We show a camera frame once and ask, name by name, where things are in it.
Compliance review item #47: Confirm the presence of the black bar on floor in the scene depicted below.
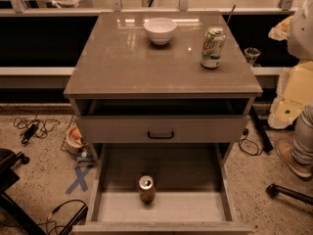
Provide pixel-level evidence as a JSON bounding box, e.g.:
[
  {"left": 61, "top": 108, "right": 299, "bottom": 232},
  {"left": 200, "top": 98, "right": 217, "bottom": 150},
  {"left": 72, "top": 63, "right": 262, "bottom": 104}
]
[{"left": 266, "top": 184, "right": 313, "bottom": 206}]

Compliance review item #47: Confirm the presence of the grey drawer cabinet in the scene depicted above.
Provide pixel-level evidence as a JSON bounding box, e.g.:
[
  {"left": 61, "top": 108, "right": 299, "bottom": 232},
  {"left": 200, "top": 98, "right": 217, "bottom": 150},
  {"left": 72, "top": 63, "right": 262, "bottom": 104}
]
[{"left": 65, "top": 12, "right": 262, "bottom": 158}]

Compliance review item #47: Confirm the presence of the black office chair base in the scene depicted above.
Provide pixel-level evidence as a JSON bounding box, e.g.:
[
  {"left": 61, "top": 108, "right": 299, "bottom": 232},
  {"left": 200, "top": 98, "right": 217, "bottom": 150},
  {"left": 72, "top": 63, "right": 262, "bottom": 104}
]
[{"left": 0, "top": 148, "right": 46, "bottom": 235}]

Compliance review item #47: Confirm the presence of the white bowl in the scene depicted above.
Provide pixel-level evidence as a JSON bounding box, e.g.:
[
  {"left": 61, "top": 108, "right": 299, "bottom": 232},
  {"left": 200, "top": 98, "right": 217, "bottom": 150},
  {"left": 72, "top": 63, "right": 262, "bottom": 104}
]
[{"left": 144, "top": 18, "right": 177, "bottom": 45}]

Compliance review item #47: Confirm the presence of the clear glass cup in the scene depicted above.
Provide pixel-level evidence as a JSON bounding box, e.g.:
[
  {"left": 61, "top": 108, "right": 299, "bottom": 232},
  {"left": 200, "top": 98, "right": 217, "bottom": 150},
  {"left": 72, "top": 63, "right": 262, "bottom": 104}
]
[{"left": 244, "top": 47, "right": 261, "bottom": 66}]

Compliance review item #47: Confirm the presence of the tan shoe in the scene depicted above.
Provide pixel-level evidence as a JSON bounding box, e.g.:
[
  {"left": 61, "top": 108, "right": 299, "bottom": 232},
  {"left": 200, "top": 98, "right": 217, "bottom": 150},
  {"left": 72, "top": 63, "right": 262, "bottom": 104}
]
[{"left": 276, "top": 139, "right": 312, "bottom": 179}]

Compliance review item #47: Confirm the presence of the wire basket with items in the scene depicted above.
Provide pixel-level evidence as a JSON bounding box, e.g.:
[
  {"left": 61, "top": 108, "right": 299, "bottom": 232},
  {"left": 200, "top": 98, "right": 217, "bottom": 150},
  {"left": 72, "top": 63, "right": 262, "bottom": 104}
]
[{"left": 61, "top": 117, "right": 94, "bottom": 164}]

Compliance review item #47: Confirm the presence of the person leg in jeans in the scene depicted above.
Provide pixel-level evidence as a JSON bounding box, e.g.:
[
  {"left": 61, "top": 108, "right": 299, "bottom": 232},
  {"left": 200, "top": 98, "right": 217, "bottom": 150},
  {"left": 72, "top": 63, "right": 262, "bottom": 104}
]
[{"left": 292, "top": 104, "right": 313, "bottom": 165}]

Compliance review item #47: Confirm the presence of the blue tape cross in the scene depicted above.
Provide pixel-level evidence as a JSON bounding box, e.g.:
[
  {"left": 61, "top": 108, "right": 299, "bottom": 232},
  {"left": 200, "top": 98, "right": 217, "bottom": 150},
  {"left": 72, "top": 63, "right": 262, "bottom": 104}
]
[{"left": 66, "top": 165, "right": 93, "bottom": 195}]

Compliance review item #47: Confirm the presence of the green white soda can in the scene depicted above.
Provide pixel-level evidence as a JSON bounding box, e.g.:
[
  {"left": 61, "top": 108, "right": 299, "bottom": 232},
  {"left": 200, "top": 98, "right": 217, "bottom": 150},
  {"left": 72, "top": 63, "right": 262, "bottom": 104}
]
[{"left": 201, "top": 26, "right": 226, "bottom": 69}]

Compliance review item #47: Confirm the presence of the black cable coil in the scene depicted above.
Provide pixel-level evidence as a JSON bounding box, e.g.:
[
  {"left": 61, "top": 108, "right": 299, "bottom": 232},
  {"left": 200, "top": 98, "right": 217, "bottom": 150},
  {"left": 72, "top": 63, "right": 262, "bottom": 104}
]
[{"left": 238, "top": 128, "right": 264, "bottom": 157}]

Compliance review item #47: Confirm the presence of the closed drawer with black handle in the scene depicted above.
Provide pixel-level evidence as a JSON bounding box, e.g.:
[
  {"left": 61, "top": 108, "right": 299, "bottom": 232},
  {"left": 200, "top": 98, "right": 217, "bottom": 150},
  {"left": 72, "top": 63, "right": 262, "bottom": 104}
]
[{"left": 75, "top": 117, "right": 248, "bottom": 144}]

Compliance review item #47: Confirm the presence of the open lower drawer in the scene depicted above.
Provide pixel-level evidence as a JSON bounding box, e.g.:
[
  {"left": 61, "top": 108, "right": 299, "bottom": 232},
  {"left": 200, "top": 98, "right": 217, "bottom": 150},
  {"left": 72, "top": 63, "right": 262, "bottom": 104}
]
[{"left": 72, "top": 144, "right": 251, "bottom": 235}]

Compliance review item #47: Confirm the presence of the orange soda can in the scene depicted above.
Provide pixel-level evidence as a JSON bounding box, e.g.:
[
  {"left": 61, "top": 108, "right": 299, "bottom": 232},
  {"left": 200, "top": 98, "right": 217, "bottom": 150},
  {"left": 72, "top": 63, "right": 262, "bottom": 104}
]
[{"left": 138, "top": 175, "right": 156, "bottom": 205}]

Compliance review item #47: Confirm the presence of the black power adapter with cable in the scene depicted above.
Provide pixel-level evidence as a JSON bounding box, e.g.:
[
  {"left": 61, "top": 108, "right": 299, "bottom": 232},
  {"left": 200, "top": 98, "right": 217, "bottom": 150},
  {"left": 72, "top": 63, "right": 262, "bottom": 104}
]
[{"left": 14, "top": 110, "right": 61, "bottom": 145}]

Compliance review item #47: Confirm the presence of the black cable bottom left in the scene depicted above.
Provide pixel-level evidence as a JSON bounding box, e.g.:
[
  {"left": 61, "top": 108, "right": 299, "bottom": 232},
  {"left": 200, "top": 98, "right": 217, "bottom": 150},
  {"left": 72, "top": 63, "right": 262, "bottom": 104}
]
[{"left": 38, "top": 199, "right": 89, "bottom": 235}]

